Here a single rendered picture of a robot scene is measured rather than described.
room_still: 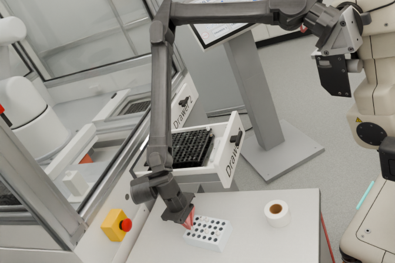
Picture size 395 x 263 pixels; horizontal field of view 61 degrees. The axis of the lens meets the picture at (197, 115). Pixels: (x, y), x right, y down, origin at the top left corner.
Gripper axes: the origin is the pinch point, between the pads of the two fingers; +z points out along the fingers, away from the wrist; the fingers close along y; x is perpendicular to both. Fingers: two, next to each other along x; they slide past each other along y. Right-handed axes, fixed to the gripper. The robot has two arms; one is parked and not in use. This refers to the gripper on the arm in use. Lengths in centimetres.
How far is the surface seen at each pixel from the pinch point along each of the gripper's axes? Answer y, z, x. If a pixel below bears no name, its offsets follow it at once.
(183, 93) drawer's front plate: -61, -11, -34
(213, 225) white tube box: -2.6, 1.5, 6.9
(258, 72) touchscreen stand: -128, 17, -27
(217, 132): -39.1, -5.1, -6.6
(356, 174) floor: -108, 80, 24
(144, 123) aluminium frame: -28.1, -18.0, -29.4
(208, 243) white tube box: 3.2, 1.8, 7.8
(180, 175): -14.0, -6.2, -9.0
